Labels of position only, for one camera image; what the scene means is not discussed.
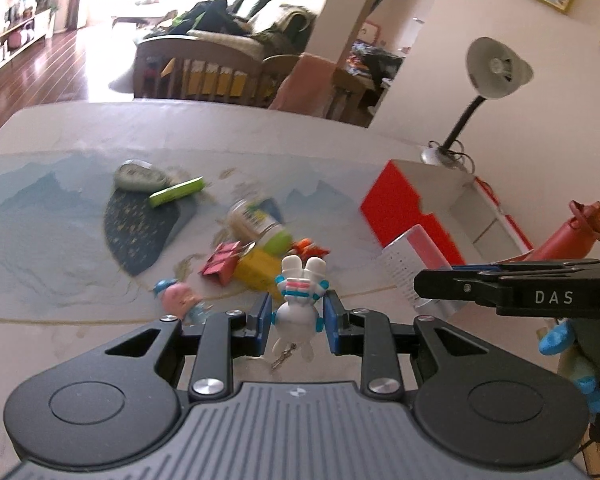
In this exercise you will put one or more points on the small red box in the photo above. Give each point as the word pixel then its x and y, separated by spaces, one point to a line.
pixel 222 262

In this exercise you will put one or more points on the cluttered bed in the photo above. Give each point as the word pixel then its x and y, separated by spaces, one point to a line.
pixel 375 55

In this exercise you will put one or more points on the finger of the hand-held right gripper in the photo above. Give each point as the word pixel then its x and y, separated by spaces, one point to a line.
pixel 530 266
pixel 445 287

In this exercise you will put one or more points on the red storage box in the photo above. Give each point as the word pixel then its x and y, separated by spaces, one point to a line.
pixel 395 205

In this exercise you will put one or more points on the small yellow box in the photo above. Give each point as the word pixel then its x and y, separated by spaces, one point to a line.
pixel 257 270

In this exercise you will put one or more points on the printed table mat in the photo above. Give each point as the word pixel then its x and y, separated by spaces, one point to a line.
pixel 55 240

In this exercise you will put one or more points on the low wooden tv cabinet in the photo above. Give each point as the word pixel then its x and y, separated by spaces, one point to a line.
pixel 10 45

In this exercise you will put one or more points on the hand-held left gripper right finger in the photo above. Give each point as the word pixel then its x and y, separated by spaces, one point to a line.
pixel 333 327

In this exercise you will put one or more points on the white and pink carton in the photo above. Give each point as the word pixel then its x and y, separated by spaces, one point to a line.
pixel 405 270

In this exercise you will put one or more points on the grey desk lamp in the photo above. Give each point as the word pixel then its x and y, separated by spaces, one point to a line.
pixel 497 67

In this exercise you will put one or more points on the green stick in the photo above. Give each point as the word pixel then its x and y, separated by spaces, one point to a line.
pixel 175 193

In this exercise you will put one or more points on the orange plastic bottle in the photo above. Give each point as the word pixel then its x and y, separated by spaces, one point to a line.
pixel 567 237

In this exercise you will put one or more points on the pink cloth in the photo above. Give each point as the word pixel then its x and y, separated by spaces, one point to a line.
pixel 305 85

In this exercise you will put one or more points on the bottle with green cap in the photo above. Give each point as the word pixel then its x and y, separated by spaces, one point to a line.
pixel 255 222

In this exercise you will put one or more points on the low coffee table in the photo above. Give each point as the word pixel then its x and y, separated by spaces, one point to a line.
pixel 137 12

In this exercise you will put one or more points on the pile of dark clothes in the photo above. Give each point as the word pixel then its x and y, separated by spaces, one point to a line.
pixel 205 15

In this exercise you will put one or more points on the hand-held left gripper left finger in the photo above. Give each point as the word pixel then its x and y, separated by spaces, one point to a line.
pixel 263 322

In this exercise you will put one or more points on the pink pig figurine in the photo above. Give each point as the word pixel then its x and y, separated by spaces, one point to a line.
pixel 180 297

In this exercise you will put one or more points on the person's right hand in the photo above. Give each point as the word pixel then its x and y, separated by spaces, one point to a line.
pixel 557 337

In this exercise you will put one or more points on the wooden sofa with cushions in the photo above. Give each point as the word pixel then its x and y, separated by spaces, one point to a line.
pixel 215 45

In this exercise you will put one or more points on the white rabbit astronaut figure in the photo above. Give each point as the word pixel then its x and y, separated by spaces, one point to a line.
pixel 295 315

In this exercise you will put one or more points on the wooden dining chair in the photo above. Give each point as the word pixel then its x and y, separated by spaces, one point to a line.
pixel 352 95

